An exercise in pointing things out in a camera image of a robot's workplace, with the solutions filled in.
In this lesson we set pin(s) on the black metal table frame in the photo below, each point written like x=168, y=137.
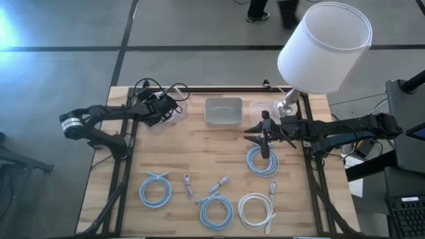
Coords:
x=232, y=89

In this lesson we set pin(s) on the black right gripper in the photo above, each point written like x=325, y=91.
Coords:
x=289, y=127

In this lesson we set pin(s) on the white shade table lamp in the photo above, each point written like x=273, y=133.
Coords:
x=325, y=49

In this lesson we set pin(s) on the grey plastic bin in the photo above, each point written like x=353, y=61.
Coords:
x=224, y=113

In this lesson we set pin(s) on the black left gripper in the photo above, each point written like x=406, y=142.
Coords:
x=162, y=106

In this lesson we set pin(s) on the black floor stand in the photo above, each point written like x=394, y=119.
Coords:
x=20, y=162

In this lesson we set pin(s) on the small clear plastic container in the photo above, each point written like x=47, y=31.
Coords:
x=257, y=111

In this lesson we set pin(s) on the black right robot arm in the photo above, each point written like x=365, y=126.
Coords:
x=345, y=127

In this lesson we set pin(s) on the black keyboard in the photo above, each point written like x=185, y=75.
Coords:
x=408, y=217

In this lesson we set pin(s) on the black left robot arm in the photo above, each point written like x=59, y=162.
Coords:
x=109, y=112

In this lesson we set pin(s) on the black equipment cart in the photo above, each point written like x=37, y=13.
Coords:
x=410, y=156

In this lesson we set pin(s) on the person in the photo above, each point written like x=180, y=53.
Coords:
x=257, y=10

